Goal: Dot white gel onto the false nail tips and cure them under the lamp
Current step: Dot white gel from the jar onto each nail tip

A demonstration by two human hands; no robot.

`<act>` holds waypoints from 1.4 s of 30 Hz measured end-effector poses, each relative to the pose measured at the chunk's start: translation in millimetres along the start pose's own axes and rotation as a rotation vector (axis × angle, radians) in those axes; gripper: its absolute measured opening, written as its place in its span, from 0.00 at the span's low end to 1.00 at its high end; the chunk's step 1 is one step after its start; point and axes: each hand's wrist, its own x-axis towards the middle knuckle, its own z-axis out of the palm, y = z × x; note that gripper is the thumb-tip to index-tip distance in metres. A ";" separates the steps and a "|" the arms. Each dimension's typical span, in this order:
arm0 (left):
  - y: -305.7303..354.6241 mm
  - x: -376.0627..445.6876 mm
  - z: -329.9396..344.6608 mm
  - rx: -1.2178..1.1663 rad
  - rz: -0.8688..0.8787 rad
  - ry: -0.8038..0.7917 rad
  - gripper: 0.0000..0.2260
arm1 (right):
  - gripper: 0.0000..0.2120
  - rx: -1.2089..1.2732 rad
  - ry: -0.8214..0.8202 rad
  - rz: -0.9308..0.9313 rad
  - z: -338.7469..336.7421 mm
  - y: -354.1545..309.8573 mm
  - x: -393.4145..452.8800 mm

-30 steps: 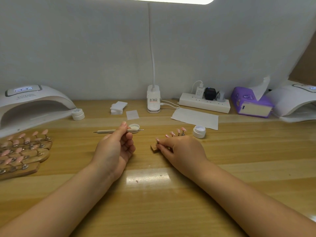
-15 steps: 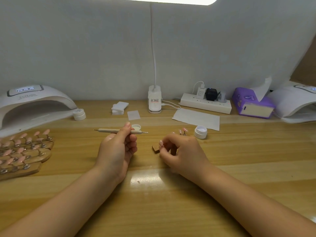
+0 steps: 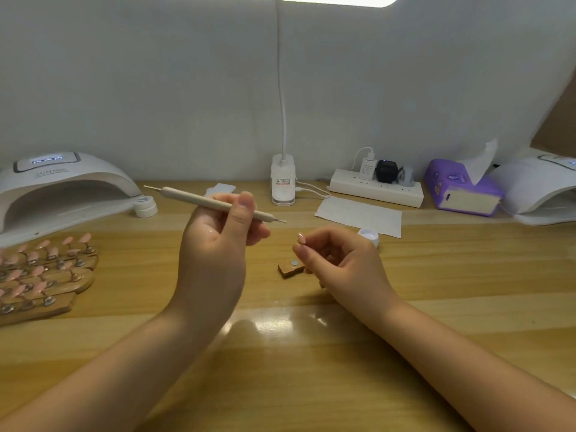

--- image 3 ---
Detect white nail lamp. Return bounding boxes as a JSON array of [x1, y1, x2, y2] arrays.
[[0, 152, 143, 250], [493, 150, 576, 227]]

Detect white paper sheet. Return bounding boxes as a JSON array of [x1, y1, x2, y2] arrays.
[[314, 196, 403, 239]]

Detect brown wooden board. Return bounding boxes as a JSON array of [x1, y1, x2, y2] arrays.
[[531, 71, 576, 158]]

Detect person's right forearm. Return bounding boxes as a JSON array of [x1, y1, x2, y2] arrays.
[[369, 296, 576, 432]]

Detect white charger plug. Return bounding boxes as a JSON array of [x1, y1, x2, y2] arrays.
[[359, 155, 379, 180]]

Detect small closed white jar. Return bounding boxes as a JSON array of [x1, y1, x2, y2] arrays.
[[133, 196, 158, 218]]

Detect person's left forearm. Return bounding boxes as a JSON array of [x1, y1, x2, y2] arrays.
[[0, 301, 230, 432]]

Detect white tissue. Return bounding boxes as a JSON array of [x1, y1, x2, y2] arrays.
[[461, 139, 499, 185]]

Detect black plug adapter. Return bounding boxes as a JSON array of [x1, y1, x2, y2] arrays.
[[375, 160, 401, 184]]

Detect person's left hand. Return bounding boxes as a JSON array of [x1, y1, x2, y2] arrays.
[[171, 192, 271, 328]]

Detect person's right hand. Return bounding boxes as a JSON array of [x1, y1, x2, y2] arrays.
[[295, 224, 401, 328]]

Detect purple tissue box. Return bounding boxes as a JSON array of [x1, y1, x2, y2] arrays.
[[425, 159, 505, 218]]

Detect wooden nail holder strip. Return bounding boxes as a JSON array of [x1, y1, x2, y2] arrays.
[[277, 259, 307, 279]]

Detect white desk lamp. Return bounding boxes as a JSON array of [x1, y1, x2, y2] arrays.
[[220, 0, 403, 206]]

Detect grey dotting pen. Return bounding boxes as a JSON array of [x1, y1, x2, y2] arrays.
[[144, 185, 288, 223]]

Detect stack of white cotton pads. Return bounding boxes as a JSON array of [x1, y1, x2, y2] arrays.
[[205, 182, 238, 198]]

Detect wooden stands with pink nails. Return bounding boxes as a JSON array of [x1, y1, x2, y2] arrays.
[[0, 233, 100, 326]]

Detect white power strip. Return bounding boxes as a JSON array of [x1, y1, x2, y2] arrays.
[[328, 168, 425, 209]]

